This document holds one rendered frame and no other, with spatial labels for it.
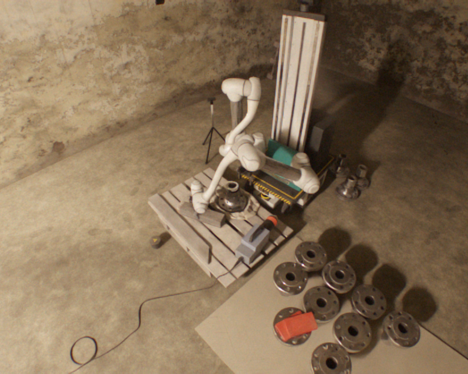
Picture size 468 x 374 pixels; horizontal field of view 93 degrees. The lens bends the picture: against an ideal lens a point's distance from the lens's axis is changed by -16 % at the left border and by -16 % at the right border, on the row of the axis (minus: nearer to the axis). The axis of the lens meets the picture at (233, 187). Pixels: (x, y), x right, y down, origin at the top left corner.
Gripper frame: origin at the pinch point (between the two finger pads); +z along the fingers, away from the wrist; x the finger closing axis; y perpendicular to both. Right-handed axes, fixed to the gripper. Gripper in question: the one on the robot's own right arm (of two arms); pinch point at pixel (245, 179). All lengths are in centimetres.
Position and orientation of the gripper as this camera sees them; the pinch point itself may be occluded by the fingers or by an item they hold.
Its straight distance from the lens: 248.4
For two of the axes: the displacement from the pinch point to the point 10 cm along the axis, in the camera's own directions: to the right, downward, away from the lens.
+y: 6.7, -5.1, 5.4
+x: -7.5, -4.6, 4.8
